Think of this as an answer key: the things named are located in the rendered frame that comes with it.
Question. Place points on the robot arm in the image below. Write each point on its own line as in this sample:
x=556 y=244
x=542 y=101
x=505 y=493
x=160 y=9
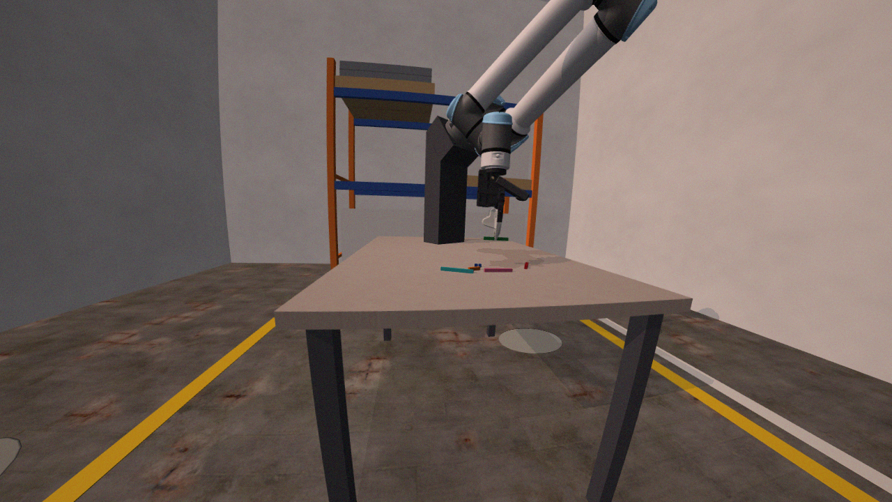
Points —
x=615 y=20

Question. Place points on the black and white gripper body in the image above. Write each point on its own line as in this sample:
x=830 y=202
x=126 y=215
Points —
x=486 y=183

